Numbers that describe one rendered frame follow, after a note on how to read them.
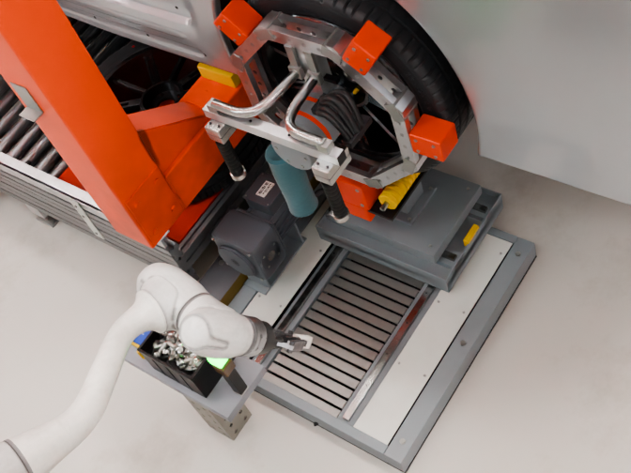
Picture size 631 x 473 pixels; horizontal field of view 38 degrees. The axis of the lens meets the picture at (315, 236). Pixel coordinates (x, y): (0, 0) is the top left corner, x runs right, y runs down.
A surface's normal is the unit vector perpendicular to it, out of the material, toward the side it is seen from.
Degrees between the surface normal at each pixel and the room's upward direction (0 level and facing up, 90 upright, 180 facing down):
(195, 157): 90
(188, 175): 90
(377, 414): 0
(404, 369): 0
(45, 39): 90
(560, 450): 0
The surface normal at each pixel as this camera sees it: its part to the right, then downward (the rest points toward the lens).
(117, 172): 0.80, 0.34
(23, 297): -0.25, -0.56
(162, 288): -0.04, -0.66
